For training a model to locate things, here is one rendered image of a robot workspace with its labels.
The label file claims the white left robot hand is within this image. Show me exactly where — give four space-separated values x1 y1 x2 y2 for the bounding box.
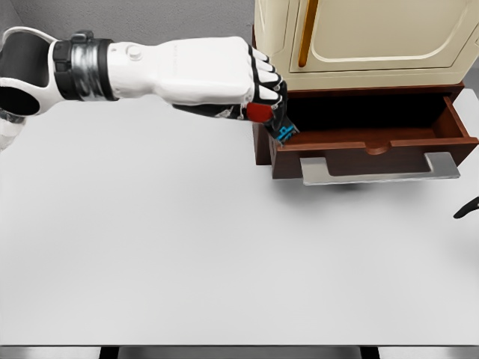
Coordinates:
158 35 289 129

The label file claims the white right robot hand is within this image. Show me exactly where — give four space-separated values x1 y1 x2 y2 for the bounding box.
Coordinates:
453 197 479 220

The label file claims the black switch with red button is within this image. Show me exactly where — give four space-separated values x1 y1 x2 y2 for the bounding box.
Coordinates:
245 102 301 146

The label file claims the brown wooden drawer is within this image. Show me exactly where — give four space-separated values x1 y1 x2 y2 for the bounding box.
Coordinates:
269 93 479 181

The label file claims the cream cabinet with brown base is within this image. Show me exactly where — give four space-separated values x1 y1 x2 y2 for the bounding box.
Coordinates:
251 0 479 168

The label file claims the cream cabinet door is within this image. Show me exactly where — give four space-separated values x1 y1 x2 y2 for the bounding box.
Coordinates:
288 0 474 74

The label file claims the grey metal drawer handle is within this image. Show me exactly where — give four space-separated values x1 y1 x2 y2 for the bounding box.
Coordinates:
299 151 461 187

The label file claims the gold door handle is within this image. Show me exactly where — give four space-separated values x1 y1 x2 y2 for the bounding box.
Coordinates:
298 0 320 69

